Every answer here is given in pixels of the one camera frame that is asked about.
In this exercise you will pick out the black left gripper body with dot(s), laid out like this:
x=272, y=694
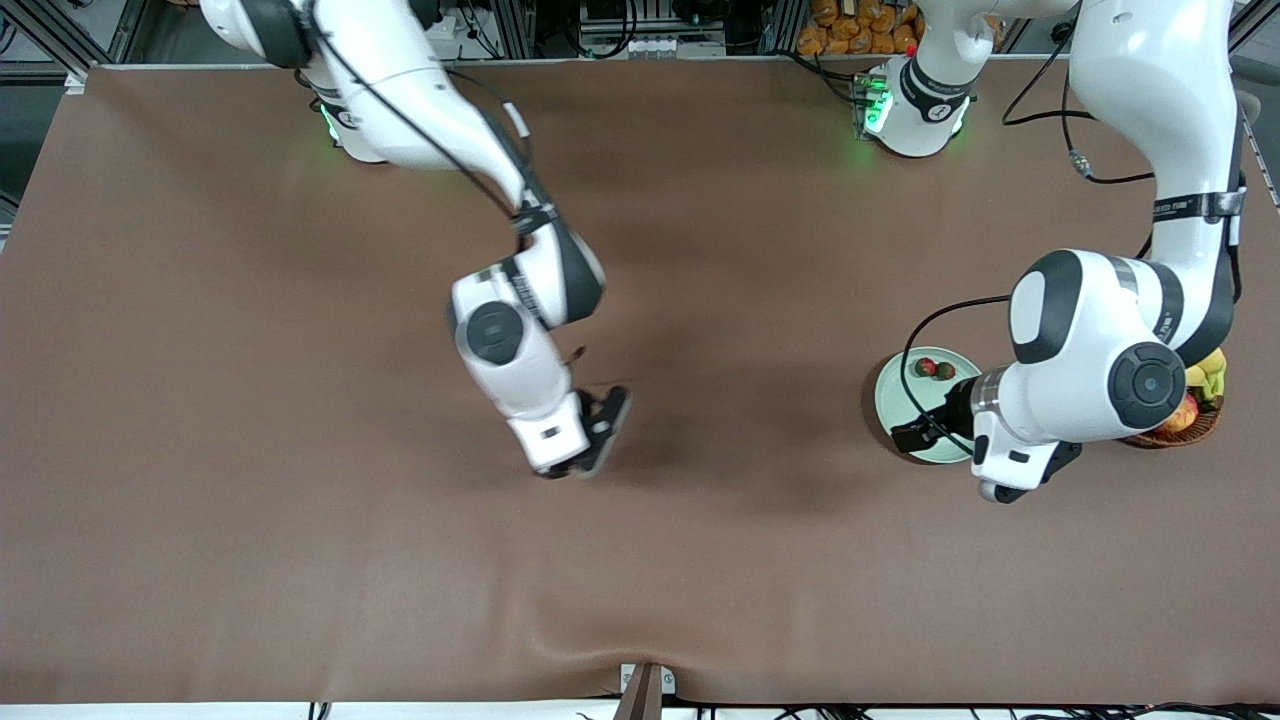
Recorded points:
x=955, y=409

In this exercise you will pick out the red strawberry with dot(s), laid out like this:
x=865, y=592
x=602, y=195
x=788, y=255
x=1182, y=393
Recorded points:
x=944, y=371
x=926, y=367

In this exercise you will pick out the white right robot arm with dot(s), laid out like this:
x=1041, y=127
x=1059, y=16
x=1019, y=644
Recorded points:
x=400, y=90

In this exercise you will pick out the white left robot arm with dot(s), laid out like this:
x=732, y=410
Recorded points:
x=1150, y=80

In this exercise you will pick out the light green round plate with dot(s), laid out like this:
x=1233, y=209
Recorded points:
x=893, y=385

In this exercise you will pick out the red apple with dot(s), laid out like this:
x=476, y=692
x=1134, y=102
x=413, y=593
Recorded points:
x=1183, y=415

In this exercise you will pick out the brown wicker basket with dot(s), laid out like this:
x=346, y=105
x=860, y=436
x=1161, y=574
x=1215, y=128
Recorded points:
x=1190, y=434

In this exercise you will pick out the brown table cloth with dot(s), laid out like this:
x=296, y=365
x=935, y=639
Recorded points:
x=300, y=400

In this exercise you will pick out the white connector block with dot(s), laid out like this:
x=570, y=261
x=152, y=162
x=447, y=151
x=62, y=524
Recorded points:
x=650, y=46

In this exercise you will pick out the bag of orange buns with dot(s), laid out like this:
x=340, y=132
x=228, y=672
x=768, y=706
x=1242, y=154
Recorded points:
x=850, y=30

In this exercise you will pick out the white power strip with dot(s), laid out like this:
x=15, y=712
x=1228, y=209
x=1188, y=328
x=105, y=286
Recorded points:
x=452, y=27

